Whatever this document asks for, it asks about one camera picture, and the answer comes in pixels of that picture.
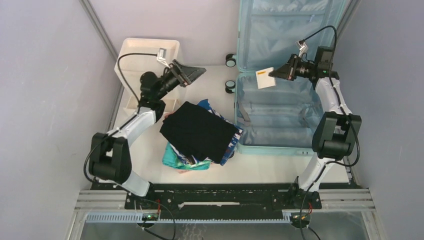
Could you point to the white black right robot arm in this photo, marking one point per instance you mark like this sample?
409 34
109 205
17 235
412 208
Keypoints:
336 135

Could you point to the teal polo shirt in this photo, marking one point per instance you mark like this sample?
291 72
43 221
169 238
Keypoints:
174 159

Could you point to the black t-shirt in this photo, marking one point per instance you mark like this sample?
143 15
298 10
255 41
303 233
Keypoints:
198 132

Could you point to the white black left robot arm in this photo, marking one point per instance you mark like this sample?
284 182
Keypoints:
109 158

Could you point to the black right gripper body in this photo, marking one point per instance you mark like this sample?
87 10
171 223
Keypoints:
295 62

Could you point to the white drawer box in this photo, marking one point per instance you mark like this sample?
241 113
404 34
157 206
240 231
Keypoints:
130 68

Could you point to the small grey white box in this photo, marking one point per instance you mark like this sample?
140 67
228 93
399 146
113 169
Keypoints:
263 79

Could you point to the black mounting base plate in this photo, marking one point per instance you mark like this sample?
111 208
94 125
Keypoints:
278 196

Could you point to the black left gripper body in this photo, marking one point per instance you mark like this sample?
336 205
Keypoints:
181 77

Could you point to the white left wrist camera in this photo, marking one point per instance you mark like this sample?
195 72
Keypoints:
161 57

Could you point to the light blue ribbed suitcase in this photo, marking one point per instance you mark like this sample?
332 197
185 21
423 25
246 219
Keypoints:
280 119

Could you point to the blue white striped garment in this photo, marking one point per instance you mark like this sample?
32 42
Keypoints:
232 142

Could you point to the white slotted cable duct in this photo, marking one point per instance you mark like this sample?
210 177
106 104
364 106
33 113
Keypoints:
128 217

